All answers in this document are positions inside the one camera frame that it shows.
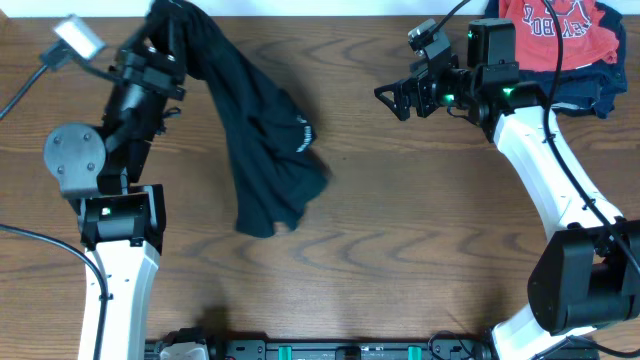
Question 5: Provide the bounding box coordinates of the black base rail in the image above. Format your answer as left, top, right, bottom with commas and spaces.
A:
143, 327, 495, 360

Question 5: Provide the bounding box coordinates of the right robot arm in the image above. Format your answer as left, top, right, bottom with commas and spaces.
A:
375, 18, 639, 359

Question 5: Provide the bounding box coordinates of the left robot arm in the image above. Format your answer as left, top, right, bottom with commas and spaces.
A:
44, 29, 185, 359

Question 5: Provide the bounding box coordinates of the red printed t-shirt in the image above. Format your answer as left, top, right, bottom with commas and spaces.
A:
498, 0, 621, 72

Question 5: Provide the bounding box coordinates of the navy folded clothes stack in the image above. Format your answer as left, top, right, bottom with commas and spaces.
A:
484, 0, 628, 119

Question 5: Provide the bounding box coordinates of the black t-shirt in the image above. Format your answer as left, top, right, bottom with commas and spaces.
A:
147, 1, 328, 238

